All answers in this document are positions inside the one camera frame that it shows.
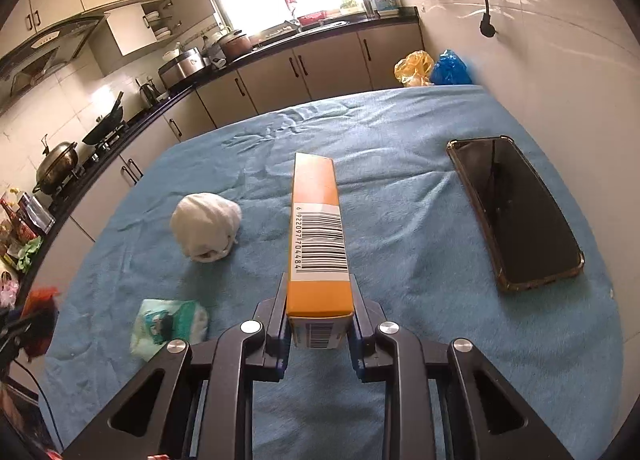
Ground black kitchen countertop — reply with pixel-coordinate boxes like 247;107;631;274
0;5;421;301

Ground orange cardboard box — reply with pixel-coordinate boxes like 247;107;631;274
285;151;357;351

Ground grey kitchen base cabinets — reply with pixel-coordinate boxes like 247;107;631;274
20;20;426;301

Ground group of sauce bottles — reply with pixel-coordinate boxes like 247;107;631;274
0;184;56;253

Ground open wall cabinet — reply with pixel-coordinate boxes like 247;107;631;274
89;0;222;77

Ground blue tablecloth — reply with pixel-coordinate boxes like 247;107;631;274
37;84;626;460

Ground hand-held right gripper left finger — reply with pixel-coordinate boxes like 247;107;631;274
62;273;291;460

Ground metal wok with lid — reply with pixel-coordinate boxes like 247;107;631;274
31;137;82;196

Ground pinkish plastic bag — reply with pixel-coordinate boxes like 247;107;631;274
0;270;22;312

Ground blue plastic bag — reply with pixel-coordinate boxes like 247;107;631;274
430;48;474;86

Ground silver rice cooker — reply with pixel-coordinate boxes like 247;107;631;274
158;47;207;90

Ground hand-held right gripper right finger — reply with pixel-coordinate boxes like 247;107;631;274
350;273;576;460

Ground yellow plastic bag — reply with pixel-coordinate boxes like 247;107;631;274
393;50;435;88

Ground gas stove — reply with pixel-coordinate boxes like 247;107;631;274
47;123;132;201

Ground crumpled white cloth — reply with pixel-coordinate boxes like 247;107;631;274
170;193;243;263

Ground range hood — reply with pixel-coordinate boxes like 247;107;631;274
0;14;105;114

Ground green white wipes packet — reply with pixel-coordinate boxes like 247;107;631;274
130;299;209;360

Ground black frying pan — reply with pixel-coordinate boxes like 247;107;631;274
81;91;127;147

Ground electric kettle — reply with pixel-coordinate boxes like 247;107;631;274
137;80;162;109

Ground brown cooking pot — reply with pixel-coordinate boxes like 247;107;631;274
219;30;254;62

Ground black smartphone in clear case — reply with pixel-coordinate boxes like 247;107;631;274
446;136;586;294

